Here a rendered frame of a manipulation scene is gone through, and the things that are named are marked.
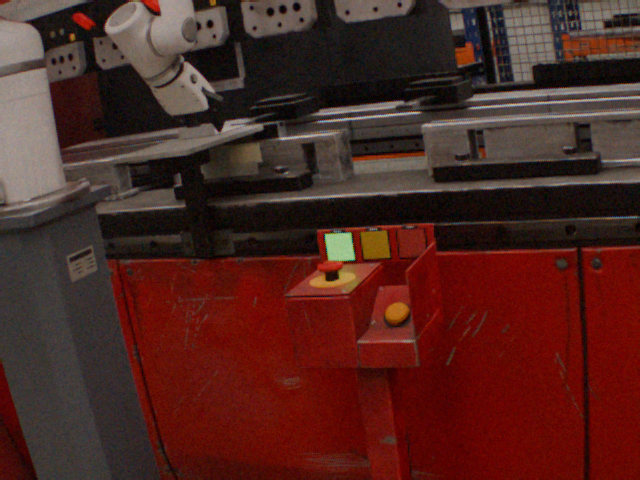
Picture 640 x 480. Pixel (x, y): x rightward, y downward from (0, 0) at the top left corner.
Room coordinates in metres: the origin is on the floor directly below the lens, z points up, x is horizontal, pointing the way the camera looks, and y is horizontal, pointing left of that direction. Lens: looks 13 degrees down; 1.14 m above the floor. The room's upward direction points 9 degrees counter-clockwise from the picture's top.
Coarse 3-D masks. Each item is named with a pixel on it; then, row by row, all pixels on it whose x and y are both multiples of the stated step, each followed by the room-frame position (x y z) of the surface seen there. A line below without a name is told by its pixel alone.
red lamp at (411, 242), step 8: (400, 232) 1.35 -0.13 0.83; (408, 232) 1.34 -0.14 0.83; (416, 232) 1.34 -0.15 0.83; (400, 240) 1.35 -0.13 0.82; (408, 240) 1.34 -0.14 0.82; (416, 240) 1.34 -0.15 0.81; (424, 240) 1.33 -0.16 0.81; (400, 248) 1.35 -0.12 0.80; (408, 248) 1.34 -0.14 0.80; (416, 248) 1.34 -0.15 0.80; (424, 248) 1.33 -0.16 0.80; (400, 256) 1.35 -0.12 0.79; (408, 256) 1.34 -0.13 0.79; (416, 256) 1.34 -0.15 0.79
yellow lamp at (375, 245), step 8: (368, 232) 1.37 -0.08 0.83; (376, 232) 1.36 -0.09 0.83; (384, 232) 1.36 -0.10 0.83; (368, 240) 1.37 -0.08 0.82; (376, 240) 1.36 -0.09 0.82; (384, 240) 1.36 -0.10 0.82; (368, 248) 1.37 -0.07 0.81; (376, 248) 1.36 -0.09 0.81; (384, 248) 1.36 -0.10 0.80; (368, 256) 1.37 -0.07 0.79; (376, 256) 1.37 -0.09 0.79; (384, 256) 1.36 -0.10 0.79
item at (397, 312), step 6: (390, 306) 1.28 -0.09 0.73; (396, 306) 1.28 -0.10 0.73; (402, 306) 1.27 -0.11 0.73; (390, 312) 1.27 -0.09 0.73; (396, 312) 1.27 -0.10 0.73; (402, 312) 1.26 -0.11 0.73; (408, 312) 1.26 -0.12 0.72; (390, 318) 1.26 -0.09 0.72; (396, 318) 1.26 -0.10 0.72; (402, 318) 1.26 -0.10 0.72; (408, 318) 1.26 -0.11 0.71; (396, 324) 1.26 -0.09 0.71
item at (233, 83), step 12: (216, 48) 1.77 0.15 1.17; (228, 48) 1.76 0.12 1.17; (240, 48) 1.76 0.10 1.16; (204, 60) 1.79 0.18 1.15; (216, 60) 1.77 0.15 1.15; (228, 60) 1.76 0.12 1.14; (240, 60) 1.76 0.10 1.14; (204, 72) 1.79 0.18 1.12; (216, 72) 1.77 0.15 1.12; (228, 72) 1.76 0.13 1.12; (240, 72) 1.75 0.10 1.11; (216, 84) 1.79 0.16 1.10; (228, 84) 1.77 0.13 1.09; (240, 84) 1.76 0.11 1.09
